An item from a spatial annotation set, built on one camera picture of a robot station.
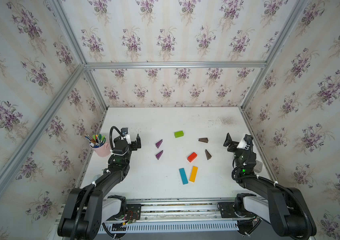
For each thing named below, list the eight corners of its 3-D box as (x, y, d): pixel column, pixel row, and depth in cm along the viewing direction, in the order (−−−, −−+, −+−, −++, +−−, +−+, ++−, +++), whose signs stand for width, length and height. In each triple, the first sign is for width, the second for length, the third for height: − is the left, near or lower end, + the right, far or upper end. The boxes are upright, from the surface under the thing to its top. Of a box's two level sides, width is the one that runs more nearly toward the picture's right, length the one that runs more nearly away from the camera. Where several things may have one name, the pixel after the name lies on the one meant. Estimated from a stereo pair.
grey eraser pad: (252, 172, 90) (256, 168, 87) (254, 164, 94) (258, 160, 90) (257, 174, 89) (261, 171, 86) (259, 166, 93) (263, 163, 89)
